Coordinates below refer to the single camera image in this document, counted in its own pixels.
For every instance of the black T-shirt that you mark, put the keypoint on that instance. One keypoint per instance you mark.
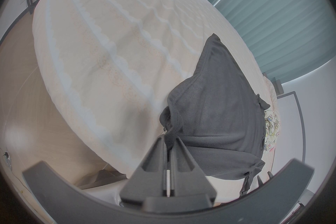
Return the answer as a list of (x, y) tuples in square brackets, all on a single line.
[(223, 99)]

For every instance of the white printed pyjama top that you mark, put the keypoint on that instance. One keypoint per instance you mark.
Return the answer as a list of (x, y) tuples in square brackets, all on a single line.
[(271, 128)]

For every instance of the bed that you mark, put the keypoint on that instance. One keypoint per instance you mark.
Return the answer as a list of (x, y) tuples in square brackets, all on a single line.
[(105, 60)]

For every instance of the grey bedside table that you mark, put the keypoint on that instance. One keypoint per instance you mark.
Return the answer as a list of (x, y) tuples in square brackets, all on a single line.
[(278, 85)]

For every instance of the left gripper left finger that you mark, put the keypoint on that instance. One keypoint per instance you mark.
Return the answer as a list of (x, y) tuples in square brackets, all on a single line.
[(154, 165)]

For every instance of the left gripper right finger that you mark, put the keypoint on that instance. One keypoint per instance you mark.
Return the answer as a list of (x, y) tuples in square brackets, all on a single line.
[(183, 167)]

